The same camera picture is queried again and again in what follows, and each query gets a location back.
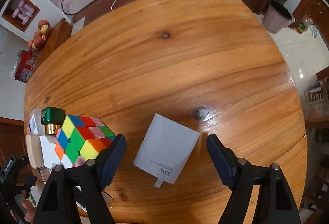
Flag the rubik's cube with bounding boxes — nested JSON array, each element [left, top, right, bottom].
[[55, 115, 116, 168]]

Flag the white 33W charger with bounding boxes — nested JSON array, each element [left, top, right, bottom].
[[134, 114, 200, 188]]

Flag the person's left hand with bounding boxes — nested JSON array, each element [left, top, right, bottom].
[[22, 200, 36, 223]]

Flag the white handheld game console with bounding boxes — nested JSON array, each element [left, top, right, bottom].
[[73, 186, 114, 212]]

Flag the beige cardboard box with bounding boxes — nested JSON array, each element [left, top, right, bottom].
[[26, 134, 44, 169]]

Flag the white barcode box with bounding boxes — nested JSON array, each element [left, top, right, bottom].
[[29, 108, 46, 135]]

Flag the green perfume bottle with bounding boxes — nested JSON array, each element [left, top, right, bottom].
[[41, 107, 65, 135]]

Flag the red tissue box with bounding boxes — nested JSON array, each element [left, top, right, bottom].
[[13, 50, 37, 83]]

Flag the white notepad on cabinet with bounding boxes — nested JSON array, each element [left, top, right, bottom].
[[71, 18, 85, 36]]

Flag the fruit bowl with apples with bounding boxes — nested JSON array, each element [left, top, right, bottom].
[[28, 19, 50, 50]]

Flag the grey trash bin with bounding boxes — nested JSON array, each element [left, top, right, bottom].
[[262, 1, 295, 34]]

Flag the pink dumbbells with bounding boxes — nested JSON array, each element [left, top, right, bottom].
[[12, 0, 36, 26]]

